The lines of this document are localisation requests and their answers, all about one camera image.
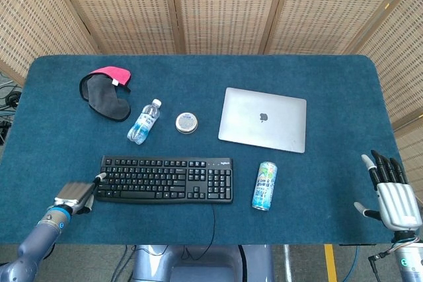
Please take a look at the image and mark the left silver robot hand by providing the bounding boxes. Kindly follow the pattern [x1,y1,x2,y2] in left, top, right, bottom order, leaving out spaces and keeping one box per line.
[54,172,108,215]

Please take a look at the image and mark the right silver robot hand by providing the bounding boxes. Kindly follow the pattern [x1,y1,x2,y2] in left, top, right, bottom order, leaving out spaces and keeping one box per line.
[353,149,423,231]

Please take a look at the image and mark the black computer keyboard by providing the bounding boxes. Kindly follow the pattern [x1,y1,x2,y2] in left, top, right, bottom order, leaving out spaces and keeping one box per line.
[95,155,234,205]

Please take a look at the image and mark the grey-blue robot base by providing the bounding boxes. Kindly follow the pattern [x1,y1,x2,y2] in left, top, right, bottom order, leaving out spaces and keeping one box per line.
[130,244,276,282]

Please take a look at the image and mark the clear plastic water bottle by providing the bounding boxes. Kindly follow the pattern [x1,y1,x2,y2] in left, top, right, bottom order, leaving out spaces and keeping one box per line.
[127,98,163,146]

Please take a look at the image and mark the grey and pink eye mask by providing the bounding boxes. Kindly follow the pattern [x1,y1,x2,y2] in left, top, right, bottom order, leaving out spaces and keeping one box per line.
[79,66,133,123]

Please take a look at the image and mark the blue felt table cloth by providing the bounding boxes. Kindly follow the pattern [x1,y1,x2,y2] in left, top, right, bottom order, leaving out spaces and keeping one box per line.
[0,53,409,247]

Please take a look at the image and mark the round metal tin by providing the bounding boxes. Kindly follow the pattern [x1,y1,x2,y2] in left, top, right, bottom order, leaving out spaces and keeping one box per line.
[175,112,199,135]

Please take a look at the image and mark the light blue drink can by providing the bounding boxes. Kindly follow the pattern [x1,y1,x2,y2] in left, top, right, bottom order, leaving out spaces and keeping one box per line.
[251,161,278,213]

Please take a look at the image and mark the grey closed laptop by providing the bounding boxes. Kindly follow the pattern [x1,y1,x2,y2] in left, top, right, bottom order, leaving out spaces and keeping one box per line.
[217,87,307,155]

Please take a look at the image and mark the woven bamboo folding screen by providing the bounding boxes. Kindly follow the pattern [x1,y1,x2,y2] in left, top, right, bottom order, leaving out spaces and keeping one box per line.
[0,0,423,197]

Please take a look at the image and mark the black arm cable with plug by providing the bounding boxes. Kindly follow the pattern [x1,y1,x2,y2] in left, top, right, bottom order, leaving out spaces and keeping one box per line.
[367,250,397,282]

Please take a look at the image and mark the blue cable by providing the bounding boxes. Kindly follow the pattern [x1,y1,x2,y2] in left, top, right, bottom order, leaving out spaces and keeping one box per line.
[343,245,361,282]

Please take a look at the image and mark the black floor cable bundle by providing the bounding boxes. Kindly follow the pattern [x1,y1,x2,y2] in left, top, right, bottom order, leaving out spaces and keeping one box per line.
[0,83,22,113]

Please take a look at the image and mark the thin black cable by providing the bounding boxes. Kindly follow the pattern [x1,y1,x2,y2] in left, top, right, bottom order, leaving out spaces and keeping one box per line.
[184,203,217,262]

